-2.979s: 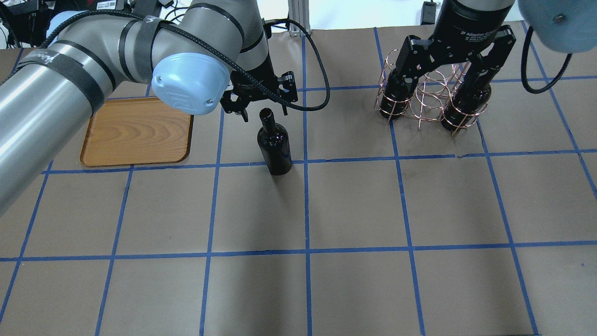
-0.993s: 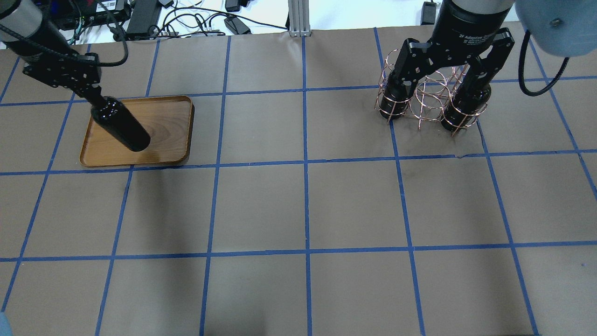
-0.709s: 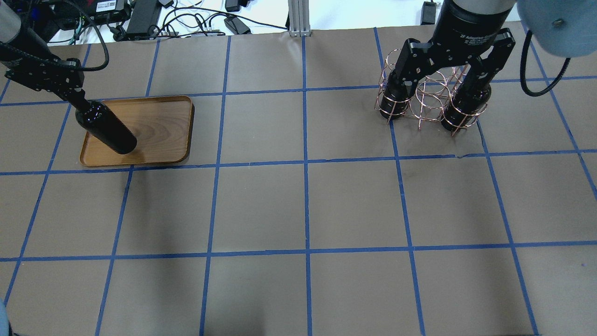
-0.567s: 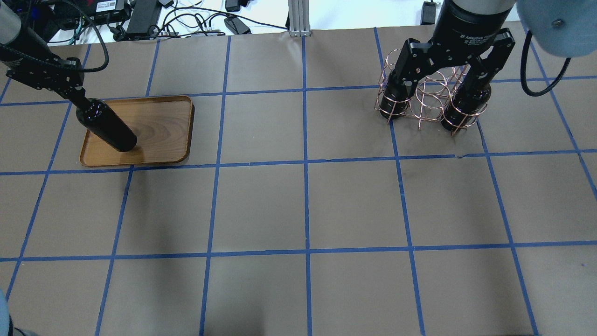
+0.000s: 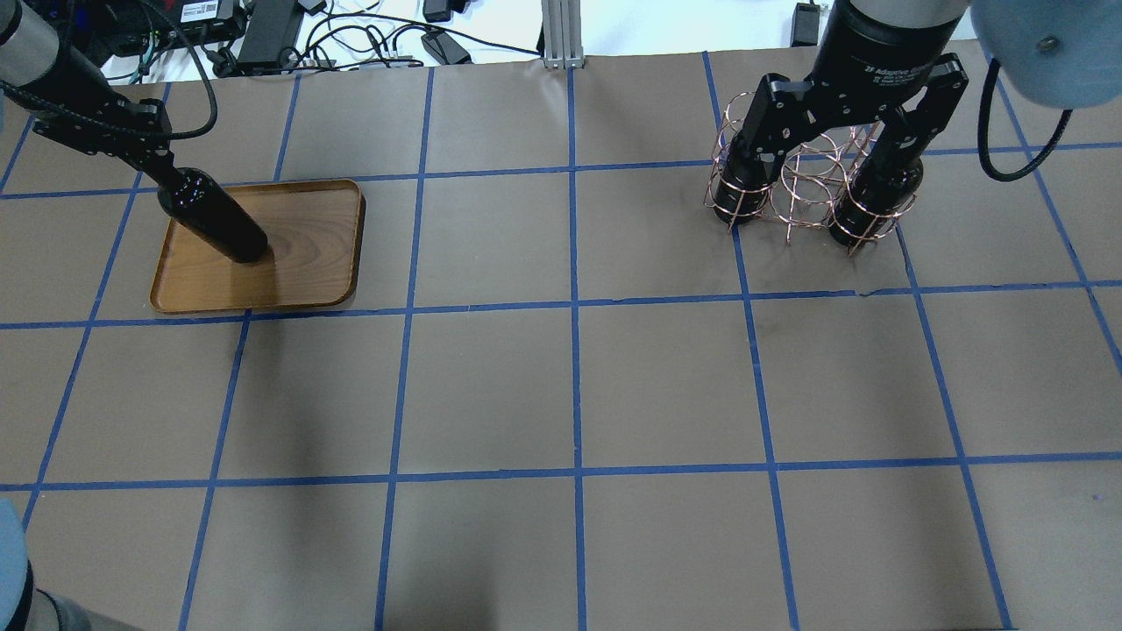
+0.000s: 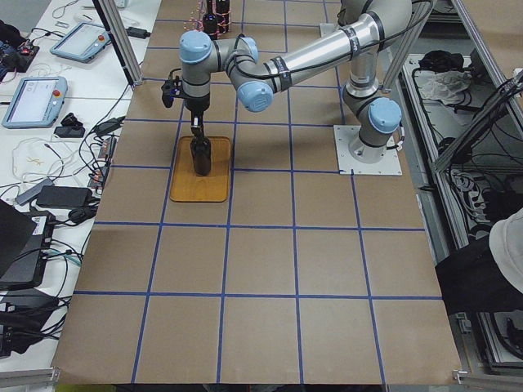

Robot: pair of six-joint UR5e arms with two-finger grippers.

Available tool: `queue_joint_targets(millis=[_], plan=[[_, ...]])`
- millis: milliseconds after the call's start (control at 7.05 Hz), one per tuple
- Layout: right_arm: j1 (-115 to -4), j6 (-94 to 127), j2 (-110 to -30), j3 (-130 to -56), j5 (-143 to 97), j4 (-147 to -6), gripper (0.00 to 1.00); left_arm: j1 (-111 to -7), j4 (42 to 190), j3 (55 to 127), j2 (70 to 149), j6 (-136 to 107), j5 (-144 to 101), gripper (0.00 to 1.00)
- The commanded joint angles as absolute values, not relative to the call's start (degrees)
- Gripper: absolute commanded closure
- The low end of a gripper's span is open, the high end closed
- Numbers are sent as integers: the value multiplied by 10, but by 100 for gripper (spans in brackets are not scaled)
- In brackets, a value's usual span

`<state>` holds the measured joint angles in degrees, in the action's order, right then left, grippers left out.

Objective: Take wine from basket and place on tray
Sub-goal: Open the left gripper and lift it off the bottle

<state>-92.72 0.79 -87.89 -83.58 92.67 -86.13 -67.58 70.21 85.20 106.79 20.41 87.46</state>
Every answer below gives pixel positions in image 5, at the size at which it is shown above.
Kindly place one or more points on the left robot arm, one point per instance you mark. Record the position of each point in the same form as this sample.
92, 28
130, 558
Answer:
30, 45

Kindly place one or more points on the wooden tray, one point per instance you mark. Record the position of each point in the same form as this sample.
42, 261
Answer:
314, 233

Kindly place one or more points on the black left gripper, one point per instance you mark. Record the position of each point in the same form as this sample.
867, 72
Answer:
81, 91

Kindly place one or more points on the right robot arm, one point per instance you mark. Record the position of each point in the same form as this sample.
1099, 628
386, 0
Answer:
1059, 54

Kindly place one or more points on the copper wire bottle basket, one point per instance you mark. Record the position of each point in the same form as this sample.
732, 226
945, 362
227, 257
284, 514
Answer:
813, 175

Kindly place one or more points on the dark wine bottle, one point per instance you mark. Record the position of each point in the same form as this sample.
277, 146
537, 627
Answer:
197, 203
742, 180
877, 197

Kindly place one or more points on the aluminium frame post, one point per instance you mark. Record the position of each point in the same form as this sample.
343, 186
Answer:
563, 47

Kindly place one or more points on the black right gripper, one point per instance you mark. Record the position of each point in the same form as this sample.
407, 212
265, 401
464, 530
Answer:
879, 46

